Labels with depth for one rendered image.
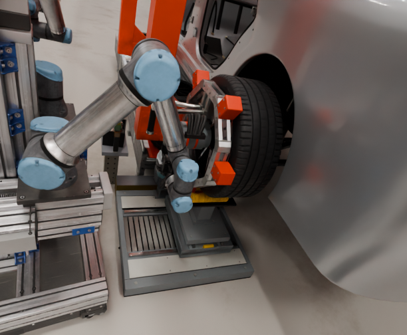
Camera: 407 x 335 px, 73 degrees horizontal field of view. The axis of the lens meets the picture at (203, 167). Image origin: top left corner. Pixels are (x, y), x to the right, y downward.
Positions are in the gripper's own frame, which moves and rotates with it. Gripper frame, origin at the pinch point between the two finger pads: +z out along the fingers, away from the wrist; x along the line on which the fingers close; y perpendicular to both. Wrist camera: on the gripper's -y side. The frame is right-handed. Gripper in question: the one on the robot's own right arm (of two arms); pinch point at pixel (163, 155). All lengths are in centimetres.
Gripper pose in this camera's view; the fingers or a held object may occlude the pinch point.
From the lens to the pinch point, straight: 127.3
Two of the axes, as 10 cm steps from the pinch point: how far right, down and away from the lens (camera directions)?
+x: -9.2, -0.3, -4.0
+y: 2.6, -7.9, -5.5
